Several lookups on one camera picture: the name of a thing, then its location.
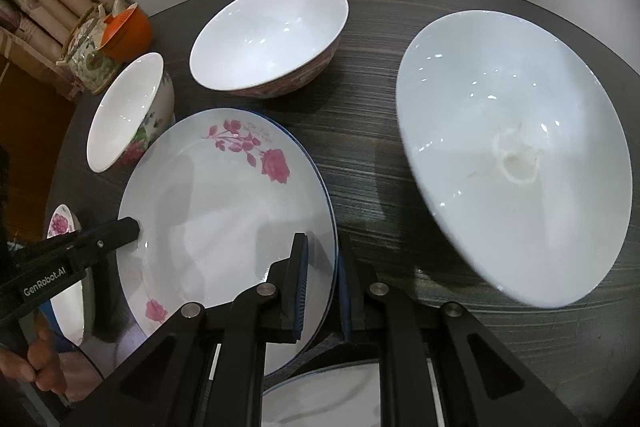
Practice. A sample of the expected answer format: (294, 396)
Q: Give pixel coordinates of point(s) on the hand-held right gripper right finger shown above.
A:
(345, 302)

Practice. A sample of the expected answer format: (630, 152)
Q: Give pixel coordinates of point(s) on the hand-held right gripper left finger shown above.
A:
(299, 292)

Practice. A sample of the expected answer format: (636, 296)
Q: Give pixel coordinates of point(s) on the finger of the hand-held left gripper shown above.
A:
(103, 302)
(117, 232)

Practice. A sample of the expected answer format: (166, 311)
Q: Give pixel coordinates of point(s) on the white plate with blue rim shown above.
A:
(325, 389)
(334, 252)

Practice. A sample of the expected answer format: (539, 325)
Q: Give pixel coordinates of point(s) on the white plate with pink roses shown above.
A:
(215, 217)

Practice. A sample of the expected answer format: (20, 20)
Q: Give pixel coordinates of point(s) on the large plain white deep plate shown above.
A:
(515, 157)

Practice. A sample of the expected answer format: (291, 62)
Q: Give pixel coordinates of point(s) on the person's left hand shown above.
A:
(42, 357)

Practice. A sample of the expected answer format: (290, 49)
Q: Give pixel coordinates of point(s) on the small plate with pink flower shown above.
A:
(62, 227)

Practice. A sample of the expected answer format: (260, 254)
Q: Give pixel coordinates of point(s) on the white bowl with floral print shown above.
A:
(127, 107)

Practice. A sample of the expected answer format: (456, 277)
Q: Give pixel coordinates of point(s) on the floral ceramic teapot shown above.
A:
(90, 57)

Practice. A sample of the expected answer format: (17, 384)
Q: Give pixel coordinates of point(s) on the orange lidded tea cup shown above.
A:
(132, 34)

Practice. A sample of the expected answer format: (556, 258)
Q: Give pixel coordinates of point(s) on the white bowl with red pattern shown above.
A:
(265, 37)

